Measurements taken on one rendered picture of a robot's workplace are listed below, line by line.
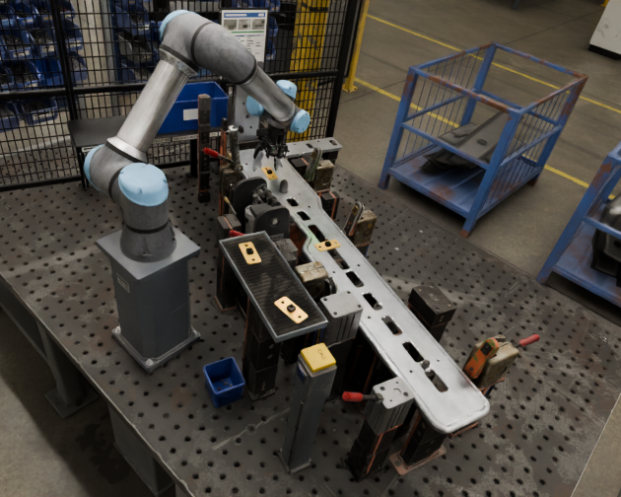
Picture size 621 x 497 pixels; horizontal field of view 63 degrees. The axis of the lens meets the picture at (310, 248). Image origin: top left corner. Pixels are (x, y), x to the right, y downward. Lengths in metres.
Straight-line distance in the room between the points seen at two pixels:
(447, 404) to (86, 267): 1.37
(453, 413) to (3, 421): 1.87
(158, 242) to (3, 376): 1.45
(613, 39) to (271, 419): 8.42
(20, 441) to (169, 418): 1.01
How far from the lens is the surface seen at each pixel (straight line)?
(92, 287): 1.98
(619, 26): 9.29
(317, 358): 1.16
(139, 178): 1.36
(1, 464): 2.47
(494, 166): 3.45
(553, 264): 3.50
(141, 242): 1.42
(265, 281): 1.30
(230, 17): 2.32
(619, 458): 2.96
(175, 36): 1.45
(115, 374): 1.71
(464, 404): 1.40
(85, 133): 2.21
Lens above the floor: 2.06
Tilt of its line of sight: 39 degrees down
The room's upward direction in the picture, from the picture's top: 10 degrees clockwise
